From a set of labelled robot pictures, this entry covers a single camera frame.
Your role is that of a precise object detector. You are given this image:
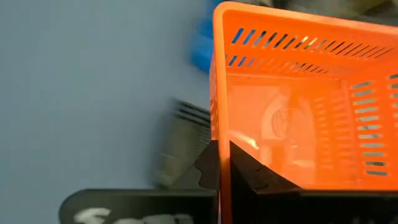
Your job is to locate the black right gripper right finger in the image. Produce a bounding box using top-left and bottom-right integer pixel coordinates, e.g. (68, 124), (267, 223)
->
(229, 141), (398, 224)

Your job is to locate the black plastic basket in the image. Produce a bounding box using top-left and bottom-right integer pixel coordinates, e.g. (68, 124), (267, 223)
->
(154, 98), (212, 189)

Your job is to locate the blue plastic basket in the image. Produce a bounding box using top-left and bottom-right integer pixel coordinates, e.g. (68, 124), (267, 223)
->
(189, 0), (224, 74)

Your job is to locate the orange plastic basket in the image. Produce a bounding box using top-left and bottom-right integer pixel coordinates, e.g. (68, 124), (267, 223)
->
(208, 1), (398, 224)

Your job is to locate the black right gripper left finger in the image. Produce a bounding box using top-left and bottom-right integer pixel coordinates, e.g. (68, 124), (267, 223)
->
(58, 139), (221, 224)

